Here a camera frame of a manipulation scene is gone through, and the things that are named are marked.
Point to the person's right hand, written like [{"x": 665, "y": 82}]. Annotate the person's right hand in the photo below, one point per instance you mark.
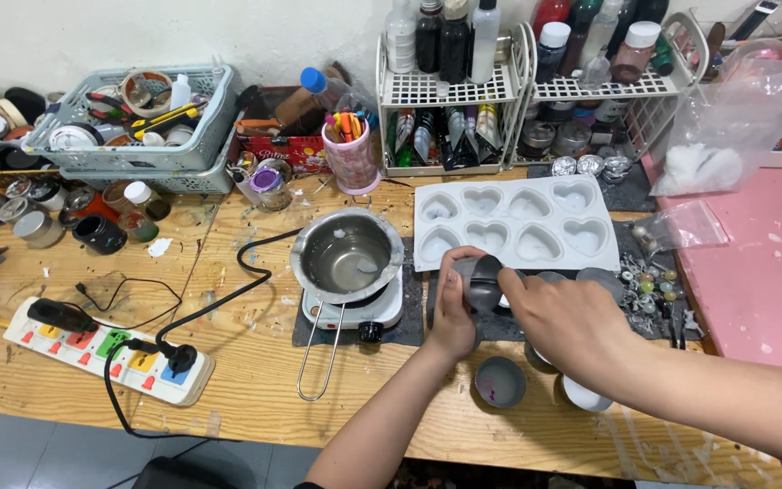
[{"x": 567, "y": 322}]

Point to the person's left hand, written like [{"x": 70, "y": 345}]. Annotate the person's left hand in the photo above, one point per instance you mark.
[{"x": 449, "y": 319}]

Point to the person's right fingers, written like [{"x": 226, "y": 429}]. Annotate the person's right fingers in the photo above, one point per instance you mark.
[{"x": 512, "y": 289}]

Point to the person's left fingers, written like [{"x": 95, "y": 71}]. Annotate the person's left fingers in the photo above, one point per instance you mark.
[{"x": 462, "y": 253}]

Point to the small grey metal tin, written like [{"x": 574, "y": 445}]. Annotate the small grey metal tin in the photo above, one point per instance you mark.
[{"x": 483, "y": 285}]

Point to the white heart silicone mould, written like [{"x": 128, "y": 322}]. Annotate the white heart silicone mould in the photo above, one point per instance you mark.
[{"x": 516, "y": 224}]

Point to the metal tin pink residue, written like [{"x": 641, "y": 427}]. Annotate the metal tin pink residue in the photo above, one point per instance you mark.
[{"x": 499, "y": 382}]

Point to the white electric hot plate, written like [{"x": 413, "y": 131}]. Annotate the white electric hot plate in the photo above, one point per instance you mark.
[{"x": 381, "y": 309}]

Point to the large dark grey mat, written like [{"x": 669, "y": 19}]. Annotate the large dark grey mat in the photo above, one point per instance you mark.
[{"x": 635, "y": 326}]

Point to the tin with white wax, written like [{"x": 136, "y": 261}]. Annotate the tin with white wax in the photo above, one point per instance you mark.
[{"x": 584, "y": 396}]

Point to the silver foil cup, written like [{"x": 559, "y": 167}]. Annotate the silver foil cup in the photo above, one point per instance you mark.
[
  {"x": 590, "y": 164},
  {"x": 564, "y": 166},
  {"x": 616, "y": 167}
]

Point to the pink checked pen cup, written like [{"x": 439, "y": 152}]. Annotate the pink checked pen cup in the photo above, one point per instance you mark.
[{"x": 354, "y": 166}]

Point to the heap of beads and wicks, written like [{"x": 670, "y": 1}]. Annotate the heap of beads and wicks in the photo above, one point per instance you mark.
[{"x": 656, "y": 292}]

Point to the white rack with dark bottles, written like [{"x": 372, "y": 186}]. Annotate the white rack with dark bottles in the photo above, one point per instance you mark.
[{"x": 445, "y": 102}]

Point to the bunch of coloured pens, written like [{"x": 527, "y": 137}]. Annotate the bunch of coloured pens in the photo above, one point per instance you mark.
[{"x": 345, "y": 126}]

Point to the small clear plastic bag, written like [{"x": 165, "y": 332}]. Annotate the small clear plastic bag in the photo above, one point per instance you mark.
[{"x": 686, "y": 227}]

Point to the glass jar purple lid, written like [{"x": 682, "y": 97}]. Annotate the glass jar purple lid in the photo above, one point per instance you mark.
[{"x": 270, "y": 189}]

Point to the red tin box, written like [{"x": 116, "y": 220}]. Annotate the red tin box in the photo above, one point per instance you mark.
[{"x": 282, "y": 153}]

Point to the white rack with capped bottles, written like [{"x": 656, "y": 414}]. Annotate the white rack with capped bottles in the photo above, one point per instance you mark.
[{"x": 594, "y": 88}]

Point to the blue capped bottle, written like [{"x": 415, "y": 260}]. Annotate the blue capped bottle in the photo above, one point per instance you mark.
[{"x": 313, "y": 92}]

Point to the small white bottle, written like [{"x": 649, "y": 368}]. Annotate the small white bottle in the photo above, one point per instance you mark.
[{"x": 245, "y": 185}]

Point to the pink board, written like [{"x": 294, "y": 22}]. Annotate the pink board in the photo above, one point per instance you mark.
[{"x": 757, "y": 271}]

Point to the large clear bag white wax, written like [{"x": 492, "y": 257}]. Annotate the large clear bag white wax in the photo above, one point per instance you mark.
[{"x": 723, "y": 136}]

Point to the grey plastic basket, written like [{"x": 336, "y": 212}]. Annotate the grey plastic basket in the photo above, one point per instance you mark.
[{"x": 180, "y": 182}]

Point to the white wax scrap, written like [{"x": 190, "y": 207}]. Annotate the white wax scrap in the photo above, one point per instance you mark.
[{"x": 159, "y": 247}]

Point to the brown jar white lid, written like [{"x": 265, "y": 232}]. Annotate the brown jar white lid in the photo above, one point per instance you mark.
[{"x": 143, "y": 198}]

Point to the grey basket with tools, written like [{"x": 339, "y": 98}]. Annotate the grey basket with tools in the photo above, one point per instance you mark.
[{"x": 133, "y": 129}]

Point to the black chair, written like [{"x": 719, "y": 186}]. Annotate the black chair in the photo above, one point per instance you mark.
[{"x": 180, "y": 475}]

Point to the black jar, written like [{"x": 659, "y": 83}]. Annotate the black jar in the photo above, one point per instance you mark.
[{"x": 99, "y": 235}]

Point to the white power strip coloured switches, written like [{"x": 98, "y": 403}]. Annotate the white power strip coloured switches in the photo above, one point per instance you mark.
[{"x": 99, "y": 353}]

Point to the black plug adapter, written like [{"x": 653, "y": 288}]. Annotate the black plug adapter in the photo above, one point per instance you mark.
[{"x": 62, "y": 316}]

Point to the cluster of small candle tins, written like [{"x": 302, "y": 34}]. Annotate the cluster of small candle tins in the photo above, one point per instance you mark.
[{"x": 24, "y": 207}]

